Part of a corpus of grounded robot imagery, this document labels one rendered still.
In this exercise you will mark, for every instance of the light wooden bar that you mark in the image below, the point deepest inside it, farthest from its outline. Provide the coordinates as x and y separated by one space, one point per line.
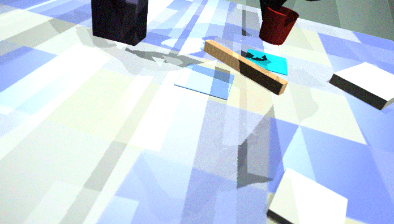
246 67

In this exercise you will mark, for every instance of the red cup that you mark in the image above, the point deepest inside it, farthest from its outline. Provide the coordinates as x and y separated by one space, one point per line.
276 26

